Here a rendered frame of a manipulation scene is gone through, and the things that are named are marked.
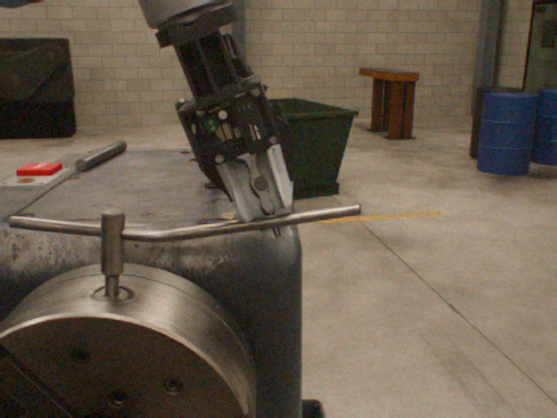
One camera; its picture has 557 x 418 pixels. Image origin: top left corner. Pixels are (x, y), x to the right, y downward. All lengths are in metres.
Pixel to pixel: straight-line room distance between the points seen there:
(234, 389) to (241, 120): 0.27
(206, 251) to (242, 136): 0.25
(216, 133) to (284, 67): 10.20
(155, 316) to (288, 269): 0.20
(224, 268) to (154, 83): 9.81
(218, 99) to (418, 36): 11.05
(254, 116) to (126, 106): 10.07
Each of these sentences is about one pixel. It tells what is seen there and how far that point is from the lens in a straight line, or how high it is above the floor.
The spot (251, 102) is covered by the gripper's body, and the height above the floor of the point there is 1.43.
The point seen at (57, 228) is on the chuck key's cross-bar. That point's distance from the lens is 0.58.
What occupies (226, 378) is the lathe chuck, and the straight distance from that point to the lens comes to 0.57.
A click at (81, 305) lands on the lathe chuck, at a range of 0.57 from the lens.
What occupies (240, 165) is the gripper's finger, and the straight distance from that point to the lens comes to 0.52.
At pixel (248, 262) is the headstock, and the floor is 1.22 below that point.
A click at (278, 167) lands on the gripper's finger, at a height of 1.36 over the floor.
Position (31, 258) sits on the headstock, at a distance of 0.74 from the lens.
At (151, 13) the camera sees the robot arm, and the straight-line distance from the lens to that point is 0.48.
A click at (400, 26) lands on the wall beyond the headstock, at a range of 11.32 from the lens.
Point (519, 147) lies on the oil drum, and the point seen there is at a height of 0.32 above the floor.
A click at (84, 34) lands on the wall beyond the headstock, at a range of 10.51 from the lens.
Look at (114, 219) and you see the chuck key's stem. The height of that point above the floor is 1.32.
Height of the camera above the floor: 1.48
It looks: 17 degrees down
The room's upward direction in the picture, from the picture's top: straight up
